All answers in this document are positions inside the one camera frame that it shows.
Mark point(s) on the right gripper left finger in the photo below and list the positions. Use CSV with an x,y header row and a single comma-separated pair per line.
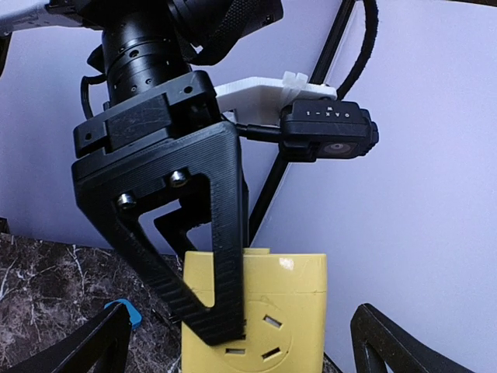
x,y
100,345

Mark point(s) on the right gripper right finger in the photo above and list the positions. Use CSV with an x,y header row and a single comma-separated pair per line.
x,y
380,344

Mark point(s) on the yellow cube socket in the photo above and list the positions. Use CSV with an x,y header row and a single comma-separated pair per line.
x,y
285,312

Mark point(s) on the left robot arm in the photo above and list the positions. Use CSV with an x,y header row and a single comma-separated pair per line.
x,y
148,43

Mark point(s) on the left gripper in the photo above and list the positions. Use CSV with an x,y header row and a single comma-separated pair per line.
x,y
168,144

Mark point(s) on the left black frame post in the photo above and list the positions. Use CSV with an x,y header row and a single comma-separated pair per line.
x,y
309,129

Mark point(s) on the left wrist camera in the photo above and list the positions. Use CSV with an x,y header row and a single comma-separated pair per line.
x,y
363,130

